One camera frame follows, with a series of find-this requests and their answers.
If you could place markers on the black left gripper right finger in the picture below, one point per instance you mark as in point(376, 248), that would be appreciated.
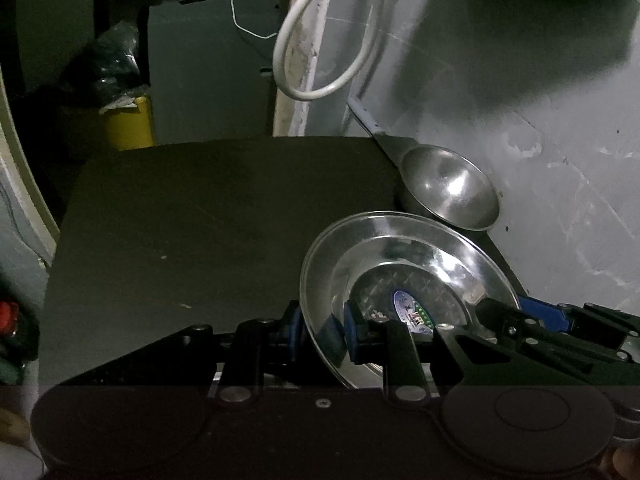
point(389, 345)

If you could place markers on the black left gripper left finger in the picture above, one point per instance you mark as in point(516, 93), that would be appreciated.
point(238, 363)

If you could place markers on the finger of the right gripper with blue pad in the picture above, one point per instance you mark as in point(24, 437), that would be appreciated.
point(589, 343)

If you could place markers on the steel plate with sticker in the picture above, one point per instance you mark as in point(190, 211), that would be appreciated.
point(393, 266)

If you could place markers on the yellow bin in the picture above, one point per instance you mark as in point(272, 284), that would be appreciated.
point(128, 124)

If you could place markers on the red lidded jar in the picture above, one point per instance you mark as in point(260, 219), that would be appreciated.
point(9, 316)

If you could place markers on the black plastic bag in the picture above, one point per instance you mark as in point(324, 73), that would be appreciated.
point(118, 70)

